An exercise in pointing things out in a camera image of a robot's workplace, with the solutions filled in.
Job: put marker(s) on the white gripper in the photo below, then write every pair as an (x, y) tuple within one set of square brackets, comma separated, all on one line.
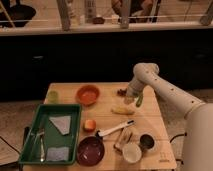
[(134, 89)]

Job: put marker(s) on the yellow banana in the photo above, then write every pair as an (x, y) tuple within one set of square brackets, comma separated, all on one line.
[(122, 111)]

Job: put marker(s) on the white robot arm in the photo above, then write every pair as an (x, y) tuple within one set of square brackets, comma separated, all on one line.
[(197, 153)]

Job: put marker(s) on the red orange bowl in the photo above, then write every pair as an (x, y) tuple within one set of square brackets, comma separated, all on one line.
[(87, 95)]

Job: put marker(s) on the dark maroon bowl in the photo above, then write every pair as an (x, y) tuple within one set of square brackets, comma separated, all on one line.
[(90, 151)]

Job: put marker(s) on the brown grape bunch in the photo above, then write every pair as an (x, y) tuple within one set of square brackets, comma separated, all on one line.
[(121, 92)]

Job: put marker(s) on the green cucumber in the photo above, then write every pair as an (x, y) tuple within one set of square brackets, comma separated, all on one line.
[(139, 100)]

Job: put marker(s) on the striped cloth bundle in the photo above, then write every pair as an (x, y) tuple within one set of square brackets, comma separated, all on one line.
[(123, 138)]

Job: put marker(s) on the dark metal can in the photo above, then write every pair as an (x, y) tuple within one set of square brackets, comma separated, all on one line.
[(146, 142)]

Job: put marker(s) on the orange fruit toy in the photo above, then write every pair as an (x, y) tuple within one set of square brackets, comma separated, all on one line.
[(89, 125)]

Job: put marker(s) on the white cup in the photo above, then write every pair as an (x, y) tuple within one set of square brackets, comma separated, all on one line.
[(131, 153)]

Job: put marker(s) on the grey cloth upper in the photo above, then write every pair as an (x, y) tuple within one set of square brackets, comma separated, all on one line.
[(62, 123)]

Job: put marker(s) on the grey cloth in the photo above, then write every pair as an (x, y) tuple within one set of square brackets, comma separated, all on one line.
[(62, 123), (57, 154)]

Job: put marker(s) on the green cup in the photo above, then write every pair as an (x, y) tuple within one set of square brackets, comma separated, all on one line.
[(52, 97)]

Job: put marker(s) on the green plastic tray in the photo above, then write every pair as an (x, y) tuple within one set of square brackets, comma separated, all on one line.
[(30, 154)]

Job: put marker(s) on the grey cloth lower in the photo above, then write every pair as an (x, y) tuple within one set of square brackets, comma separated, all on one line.
[(57, 154)]

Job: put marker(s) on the metal utensil in tray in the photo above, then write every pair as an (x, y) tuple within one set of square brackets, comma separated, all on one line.
[(42, 151)]

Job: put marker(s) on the white handled brush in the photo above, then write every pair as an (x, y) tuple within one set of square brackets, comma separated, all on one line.
[(106, 132)]

